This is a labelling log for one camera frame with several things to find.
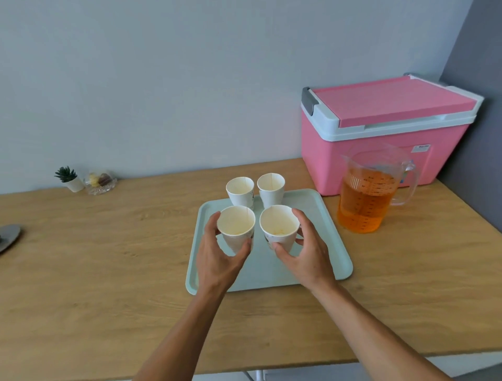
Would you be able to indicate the person's right hand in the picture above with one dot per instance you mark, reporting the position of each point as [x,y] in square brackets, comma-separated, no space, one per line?
[311,263]

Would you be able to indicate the person's left hand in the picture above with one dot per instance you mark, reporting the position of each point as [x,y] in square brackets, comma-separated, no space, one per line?
[215,267]

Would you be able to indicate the white paper cup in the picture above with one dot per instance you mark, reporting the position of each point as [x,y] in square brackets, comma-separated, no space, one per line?
[240,188]
[235,221]
[270,186]
[278,221]

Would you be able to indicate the clear pitcher of orange juice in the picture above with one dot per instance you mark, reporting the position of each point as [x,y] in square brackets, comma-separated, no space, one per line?
[361,208]

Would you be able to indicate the person's right forearm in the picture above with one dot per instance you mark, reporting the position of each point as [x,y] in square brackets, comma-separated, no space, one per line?
[372,337]

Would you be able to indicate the person's left forearm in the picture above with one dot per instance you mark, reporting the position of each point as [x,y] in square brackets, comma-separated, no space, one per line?
[184,337]

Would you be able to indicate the light green plastic tray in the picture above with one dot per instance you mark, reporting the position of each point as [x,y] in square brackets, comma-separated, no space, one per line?
[266,271]

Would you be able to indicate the pink cooler box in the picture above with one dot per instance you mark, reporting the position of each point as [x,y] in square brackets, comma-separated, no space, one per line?
[325,165]

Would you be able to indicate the white cabinet door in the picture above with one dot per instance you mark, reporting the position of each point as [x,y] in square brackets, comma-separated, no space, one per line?
[221,377]
[466,363]

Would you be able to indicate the clear glass dish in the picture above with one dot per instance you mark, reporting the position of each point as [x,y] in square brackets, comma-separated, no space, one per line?
[100,190]

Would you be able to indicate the brown wrapped sweet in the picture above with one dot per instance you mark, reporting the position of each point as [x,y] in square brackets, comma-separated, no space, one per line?
[104,179]

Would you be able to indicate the yellow wrapped sweet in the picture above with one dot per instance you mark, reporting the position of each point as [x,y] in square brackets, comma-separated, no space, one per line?
[94,180]

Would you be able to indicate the small potted succulent plant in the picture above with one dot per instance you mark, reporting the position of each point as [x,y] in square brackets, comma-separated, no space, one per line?
[74,184]

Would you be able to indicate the grey plate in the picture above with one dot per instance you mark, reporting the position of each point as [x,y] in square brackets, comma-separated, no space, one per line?
[8,235]

